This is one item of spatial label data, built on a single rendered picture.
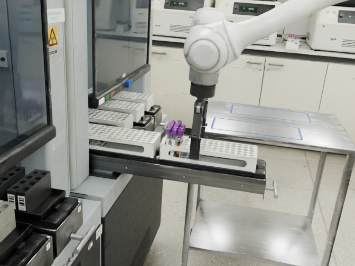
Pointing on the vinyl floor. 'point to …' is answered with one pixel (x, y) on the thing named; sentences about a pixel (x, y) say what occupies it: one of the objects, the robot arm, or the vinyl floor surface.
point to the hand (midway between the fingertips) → (197, 145)
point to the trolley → (292, 137)
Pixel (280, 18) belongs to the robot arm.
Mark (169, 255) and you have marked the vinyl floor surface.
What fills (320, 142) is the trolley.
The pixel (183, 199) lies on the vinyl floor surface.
